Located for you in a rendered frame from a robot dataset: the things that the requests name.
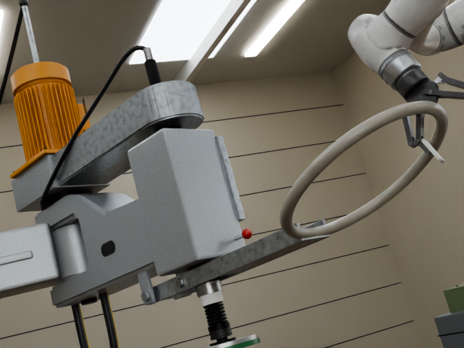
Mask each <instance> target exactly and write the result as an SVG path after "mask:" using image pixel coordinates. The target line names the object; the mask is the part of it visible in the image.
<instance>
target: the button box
mask: <svg viewBox="0 0 464 348"><path fill-rule="evenodd" d="M215 140H216V144H217V148H218V150H219V154H220V158H221V161H222V165H223V169H224V173H225V176H226V180H227V184H228V186H229V190H230V194H231V198H232V201H233V205H234V209H235V213H236V216H237V219H238V221H239V222H240V221H242V220H245V216H244V211H243V208H242V204H241V201H240V196H239V193H238V189H237V186H236V183H235V179H234V176H233V171H232V168H231V164H230V161H229V157H228V154H227V151H226V146H225V144H224V139H223V136H216V137H215Z"/></svg>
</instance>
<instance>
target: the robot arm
mask: <svg viewBox="0 0 464 348"><path fill-rule="evenodd" d="M448 3H449V0H391V1H390V3H389V5H388V6H387V7H386V9H385V10H384V11H383V12H382V13H381V14H380V15H379V16H377V15H374V14H362V15H360V16H359V17H357V18H356V19H355V20H354V21H353V22H352V24H351V25H350V27H349V30H348V38H349V41H350V43H351V45H352V47H353V49H354V50H355V51H356V53H357V55H358V56H359V57H360V58H361V60H362V61H363V62H364V63H365V64H366V66H367V67H369V68H370V69H371V70H372V71H374V72H376V73H377V74H379V75H380V77H381V78H382V79H383V80H384V81H385V82H386V83H387V84H388V85H390V87H391V88H393V89H394V90H395V91H398V92H399V93H400V95H401V96H402V97H403V98H404V99H405V100H406V102H407V103H408V102H415V101H430V102H435V103H438V99H439V98H440V99H445V98H446V99H464V93H462V92H452V91H443V90H438V84H444V83H447V84H449V85H451V86H455V87H458V88H462V89H464V82H463V81H459V80H456V79H452V78H449V77H447V76H445V75H444V74H443V73H442V72H440V73H439V74H438V77H437V78H436V79H435V81H432V80H430V78H429V77H428V76H427V75H426V74H425V73H424V72H423V71H422V70H421V65H420V64H419V63H418V62H417V61H416V60H415V59H414V57H413V56H412V55H411V53H410V52H408V51H407V50H408V49H409V50H410V51H413V52H415V53H416V54H418V55H423V56H431V55H435V54H438V53H440V52H445V51H447V50H451V49H454V48H458V47H460V46H462V45H464V0H457V1H455V2H454V3H452V4H451V5H449V6H447V5H448ZM424 117H425V114H417V115H416V140H415V138H414V132H413V129H412V123H411V120H410V118H409V116H408V117H404V118H403V124H404V127H405V133H406V137H407V143H408V145H409V146H410V147H412V148H416V147H417V146H420V147H421V148H422V149H423V150H424V152H425V153H427V154H428V155H430V154H431V153H432V154H433V155H434V156H435V158H436V159H437V160H438V161H439V162H441V163H445V160H444V159H443V158H442V157H441V156H440V155H439V154H438V153H437V152H436V150H435V149H434V148H433V147H432V146H431V145H430V143H429V142H428V141H427V140H425V139H424Z"/></svg>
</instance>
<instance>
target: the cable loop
mask: <svg viewBox="0 0 464 348"><path fill-rule="evenodd" d="M99 297H100V300H101V306H102V309H103V313H104V319H105V322H106V328H107V332H108V339H109V343H110V348H119V343H118V338H117V331H116V327H115V321H114V317H113V312H112V309H111V305H110V300H109V296H108V293H107V292H106V293H101V294H100V295H99ZM71 307H72V312H73V316H74V320H75V326H76V330H77V335H78V339H79V344H80V347H81V348H90V347H89V344H88V339H87V335H86V330H85V326H84V320H83V316H82V313H81V307H80V304H75V305H71Z"/></svg>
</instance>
